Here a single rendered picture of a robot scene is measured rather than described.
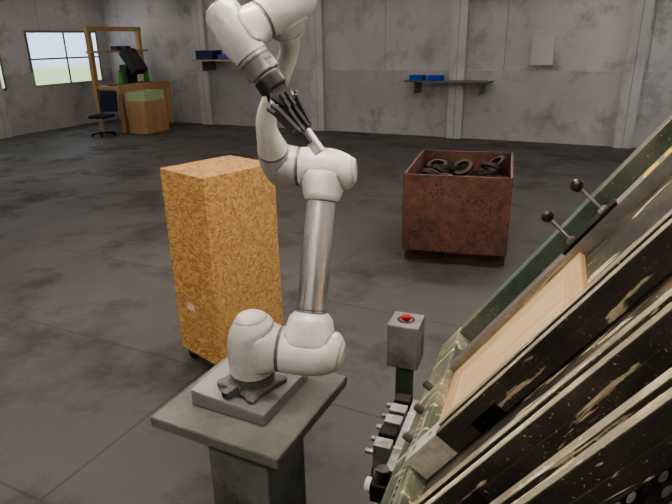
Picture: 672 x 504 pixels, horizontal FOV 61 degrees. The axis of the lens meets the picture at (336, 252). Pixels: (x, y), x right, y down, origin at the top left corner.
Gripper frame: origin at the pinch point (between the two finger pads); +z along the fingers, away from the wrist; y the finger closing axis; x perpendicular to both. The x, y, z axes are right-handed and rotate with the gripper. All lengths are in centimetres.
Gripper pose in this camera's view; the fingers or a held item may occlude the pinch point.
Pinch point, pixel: (312, 141)
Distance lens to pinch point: 153.3
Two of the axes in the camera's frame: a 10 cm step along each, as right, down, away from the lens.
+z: 5.8, 7.9, 1.7
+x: -6.6, 3.4, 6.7
